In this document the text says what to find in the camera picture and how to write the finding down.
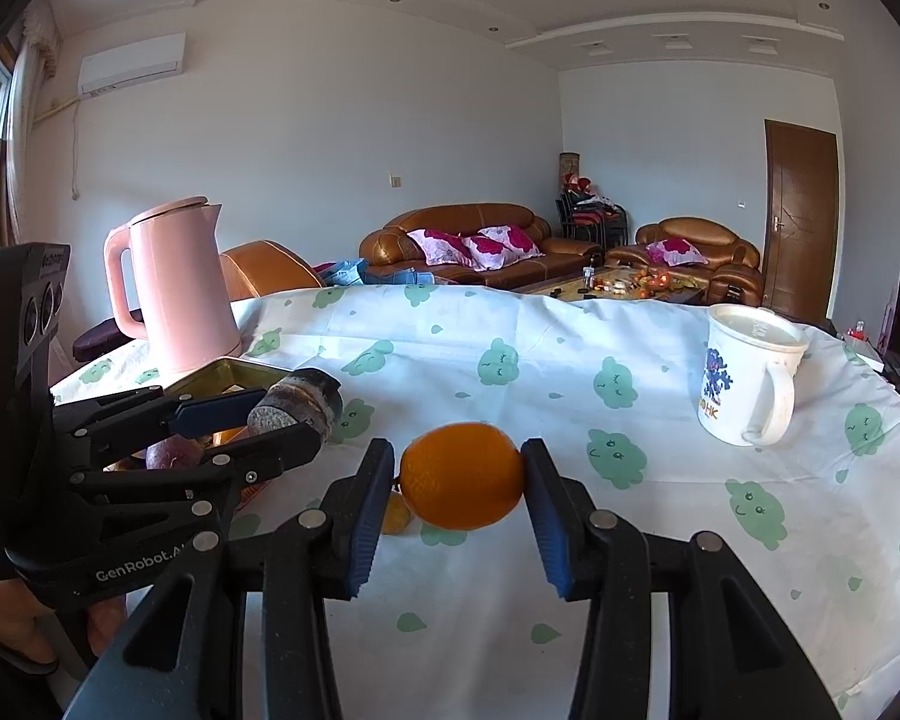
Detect white air conditioner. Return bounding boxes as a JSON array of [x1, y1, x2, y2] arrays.
[[77, 32, 187, 98]]

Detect stacked dark chairs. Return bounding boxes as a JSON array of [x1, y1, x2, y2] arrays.
[[556, 172, 629, 249]]

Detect pink floral cushion right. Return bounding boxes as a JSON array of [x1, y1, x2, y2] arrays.
[[463, 224, 543, 271]]

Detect pink floral cushion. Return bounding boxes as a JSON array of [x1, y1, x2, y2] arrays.
[[408, 227, 476, 270], [463, 224, 543, 271]]

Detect orange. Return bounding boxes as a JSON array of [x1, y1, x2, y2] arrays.
[[400, 422, 523, 532]]

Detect purple round passion fruit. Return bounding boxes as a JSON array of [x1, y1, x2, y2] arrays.
[[144, 434, 203, 472]]

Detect pink cushion on armchair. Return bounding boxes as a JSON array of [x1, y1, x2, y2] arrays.
[[645, 238, 709, 268]]

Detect orange leather chair back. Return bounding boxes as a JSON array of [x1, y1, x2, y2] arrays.
[[219, 241, 323, 301]]

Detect white tablecloth green clouds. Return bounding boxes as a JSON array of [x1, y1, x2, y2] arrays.
[[48, 281, 900, 720]]

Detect pink electric kettle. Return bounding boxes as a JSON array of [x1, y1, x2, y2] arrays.
[[103, 197, 242, 382]]

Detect small yellow fruit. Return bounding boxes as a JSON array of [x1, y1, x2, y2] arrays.
[[382, 493, 414, 535]]

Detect wooden coffee table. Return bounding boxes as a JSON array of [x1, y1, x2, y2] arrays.
[[517, 266, 709, 305]]

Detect pink floral cushion left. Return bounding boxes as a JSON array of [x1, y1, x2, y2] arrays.
[[408, 227, 476, 270]]

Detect brown wooden door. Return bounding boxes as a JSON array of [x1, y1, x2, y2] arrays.
[[763, 121, 839, 325]]

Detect person left hand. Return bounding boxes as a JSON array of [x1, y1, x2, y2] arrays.
[[0, 580, 128, 663]]

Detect pink metal tin box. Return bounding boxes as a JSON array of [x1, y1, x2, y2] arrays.
[[86, 359, 312, 511]]

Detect brown leather long sofa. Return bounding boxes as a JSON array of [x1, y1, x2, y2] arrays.
[[359, 203, 603, 289]]

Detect white mug blue print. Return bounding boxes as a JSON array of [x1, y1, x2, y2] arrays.
[[697, 304, 808, 449]]

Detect blue clothing pile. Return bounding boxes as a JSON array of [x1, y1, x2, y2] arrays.
[[315, 259, 442, 288]]

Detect striped cylinder jar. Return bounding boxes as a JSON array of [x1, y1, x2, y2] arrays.
[[247, 367, 343, 442]]

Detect brown leather armchair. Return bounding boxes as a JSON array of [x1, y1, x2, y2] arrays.
[[605, 216, 764, 307]]

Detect dark purple stool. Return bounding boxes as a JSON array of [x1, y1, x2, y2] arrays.
[[71, 317, 131, 364]]

